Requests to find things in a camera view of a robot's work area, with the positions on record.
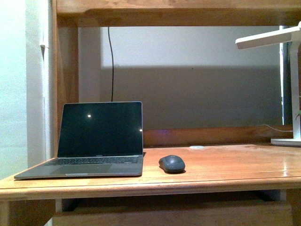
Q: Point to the dark grey wireless mouse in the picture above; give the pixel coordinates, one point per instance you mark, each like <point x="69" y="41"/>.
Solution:
<point x="172" y="164"/>

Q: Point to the grey open laptop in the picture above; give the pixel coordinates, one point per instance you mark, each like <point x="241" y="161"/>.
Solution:
<point x="96" y="140"/>

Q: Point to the wooden upper shelf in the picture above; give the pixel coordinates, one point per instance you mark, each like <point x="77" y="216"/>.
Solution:
<point x="92" y="13"/>

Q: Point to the white desk lamp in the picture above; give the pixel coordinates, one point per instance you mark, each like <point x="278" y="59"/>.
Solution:
<point x="292" y="35"/>

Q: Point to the wooden keyboard tray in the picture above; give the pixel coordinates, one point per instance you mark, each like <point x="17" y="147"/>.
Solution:
<point x="203" y="214"/>

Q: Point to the white round cable grommet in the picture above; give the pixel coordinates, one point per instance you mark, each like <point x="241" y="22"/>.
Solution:
<point x="196" y="147"/>

